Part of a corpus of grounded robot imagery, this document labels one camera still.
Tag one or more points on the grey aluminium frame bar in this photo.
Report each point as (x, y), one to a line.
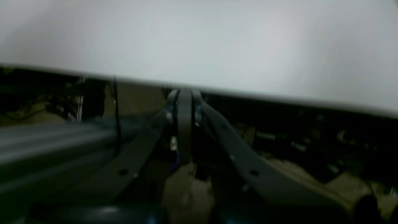
(47, 157)

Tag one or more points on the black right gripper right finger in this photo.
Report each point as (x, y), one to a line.
(244, 184)

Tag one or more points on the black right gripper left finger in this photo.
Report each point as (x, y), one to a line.
(142, 165)

